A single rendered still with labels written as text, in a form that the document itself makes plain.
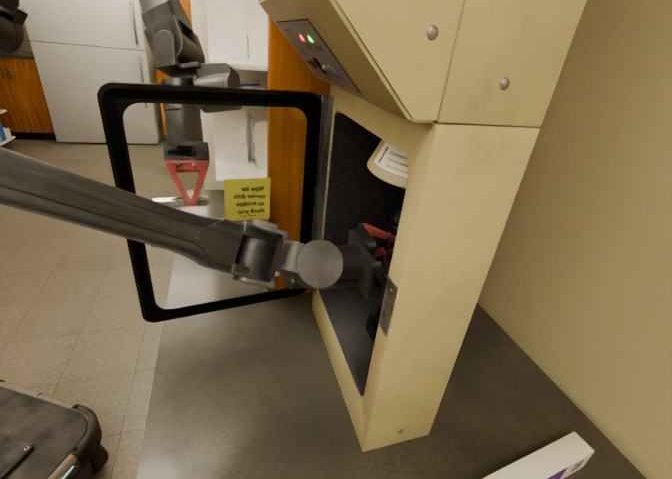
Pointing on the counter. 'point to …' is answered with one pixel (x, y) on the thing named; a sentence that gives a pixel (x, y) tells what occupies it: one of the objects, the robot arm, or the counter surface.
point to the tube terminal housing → (456, 190)
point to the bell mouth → (389, 165)
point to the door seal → (204, 100)
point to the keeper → (388, 306)
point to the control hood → (379, 32)
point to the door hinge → (323, 163)
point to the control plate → (315, 51)
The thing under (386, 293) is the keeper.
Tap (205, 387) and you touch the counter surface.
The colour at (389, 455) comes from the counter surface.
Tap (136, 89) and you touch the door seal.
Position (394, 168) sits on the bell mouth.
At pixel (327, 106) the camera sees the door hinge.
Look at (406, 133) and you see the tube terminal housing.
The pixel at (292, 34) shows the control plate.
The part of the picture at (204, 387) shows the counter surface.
